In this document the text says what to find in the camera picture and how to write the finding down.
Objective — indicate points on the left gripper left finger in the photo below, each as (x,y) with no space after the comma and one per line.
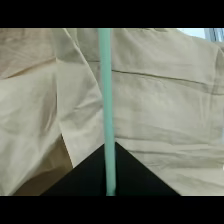
(85,180)

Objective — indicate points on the green clothes hanger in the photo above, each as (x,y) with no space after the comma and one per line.
(107,100)

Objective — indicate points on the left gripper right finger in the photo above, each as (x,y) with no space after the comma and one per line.
(136,180)

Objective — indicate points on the beige shirt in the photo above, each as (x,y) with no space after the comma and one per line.
(166,110)

